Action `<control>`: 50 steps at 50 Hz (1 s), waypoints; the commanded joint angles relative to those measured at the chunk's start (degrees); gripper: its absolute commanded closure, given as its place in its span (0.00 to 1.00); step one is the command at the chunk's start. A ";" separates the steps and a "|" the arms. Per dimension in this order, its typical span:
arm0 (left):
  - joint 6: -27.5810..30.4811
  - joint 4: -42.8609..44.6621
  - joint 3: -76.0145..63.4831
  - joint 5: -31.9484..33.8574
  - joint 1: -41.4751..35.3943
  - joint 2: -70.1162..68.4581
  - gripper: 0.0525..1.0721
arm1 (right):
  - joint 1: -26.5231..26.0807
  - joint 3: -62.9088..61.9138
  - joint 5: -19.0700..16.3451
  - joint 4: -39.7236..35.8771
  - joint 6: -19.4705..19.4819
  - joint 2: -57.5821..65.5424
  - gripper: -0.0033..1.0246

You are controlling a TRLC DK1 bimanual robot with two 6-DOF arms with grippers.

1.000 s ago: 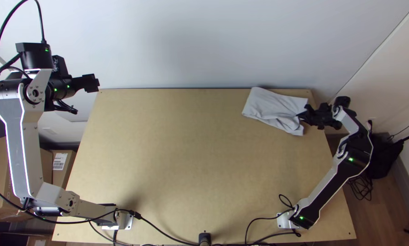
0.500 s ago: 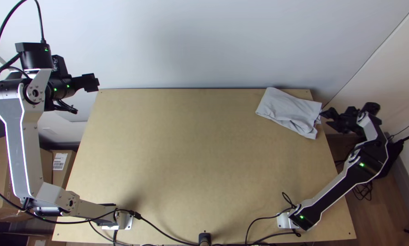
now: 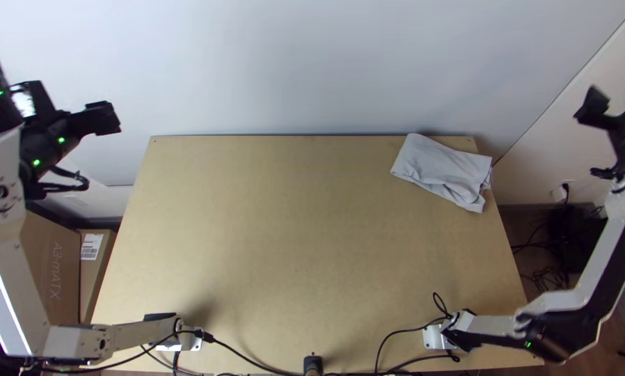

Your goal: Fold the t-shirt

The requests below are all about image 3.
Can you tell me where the grey t-shirt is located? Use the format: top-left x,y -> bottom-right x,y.
389,132 -> 494,214

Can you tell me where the cardboard box with white label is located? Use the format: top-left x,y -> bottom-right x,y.
78,228 -> 118,324

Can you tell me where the large brown cardboard box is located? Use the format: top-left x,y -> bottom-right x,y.
19,210 -> 82,326

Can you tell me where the white wall socket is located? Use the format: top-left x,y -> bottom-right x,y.
551,181 -> 576,205

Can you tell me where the black cable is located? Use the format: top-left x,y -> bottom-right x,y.
373,315 -> 452,376
193,329 -> 306,376
431,291 -> 453,318

